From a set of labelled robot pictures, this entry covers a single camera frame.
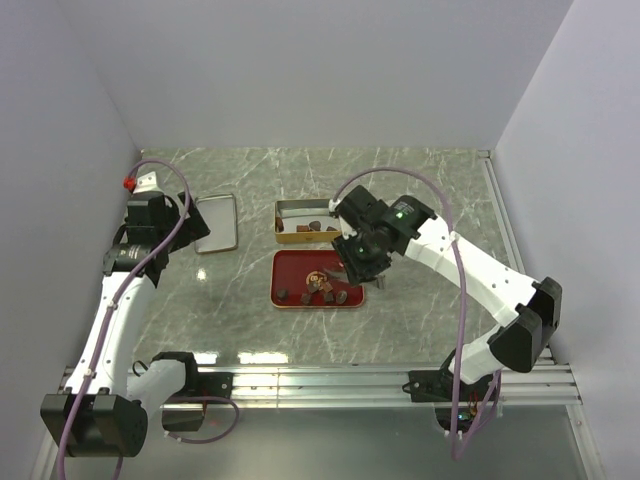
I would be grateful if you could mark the red emergency knob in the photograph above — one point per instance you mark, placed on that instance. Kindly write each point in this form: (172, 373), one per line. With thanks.
(130, 183)

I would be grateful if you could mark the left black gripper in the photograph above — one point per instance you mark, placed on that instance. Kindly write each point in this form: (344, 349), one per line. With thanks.
(193, 228)

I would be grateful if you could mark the aluminium mounting rail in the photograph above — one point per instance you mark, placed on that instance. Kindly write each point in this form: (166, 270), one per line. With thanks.
(384, 386)

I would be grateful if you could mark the red gold-rimmed tray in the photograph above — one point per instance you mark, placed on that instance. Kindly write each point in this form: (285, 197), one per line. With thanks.
(308, 279)

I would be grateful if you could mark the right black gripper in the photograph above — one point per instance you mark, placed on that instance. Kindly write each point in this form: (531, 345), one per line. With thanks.
(355, 269)

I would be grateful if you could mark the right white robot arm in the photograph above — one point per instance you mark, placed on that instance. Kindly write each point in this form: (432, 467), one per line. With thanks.
(423, 236)

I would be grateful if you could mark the long metal tweezers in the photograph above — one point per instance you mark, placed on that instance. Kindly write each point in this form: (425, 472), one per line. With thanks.
(378, 282)

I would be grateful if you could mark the brown square chocolate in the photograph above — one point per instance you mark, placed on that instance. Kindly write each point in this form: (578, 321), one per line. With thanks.
(279, 225)

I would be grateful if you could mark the silver tin lid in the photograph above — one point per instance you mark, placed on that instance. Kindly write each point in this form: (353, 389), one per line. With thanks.
(220, 214)

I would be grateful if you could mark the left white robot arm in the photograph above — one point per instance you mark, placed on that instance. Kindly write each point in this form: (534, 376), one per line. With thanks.
(101, 411)

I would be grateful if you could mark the side aluminium rail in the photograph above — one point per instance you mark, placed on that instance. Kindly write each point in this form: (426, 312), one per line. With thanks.
(520, 260)

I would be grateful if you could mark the gold tin box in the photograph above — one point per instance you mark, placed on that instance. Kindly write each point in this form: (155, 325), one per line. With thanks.
(302, 212)

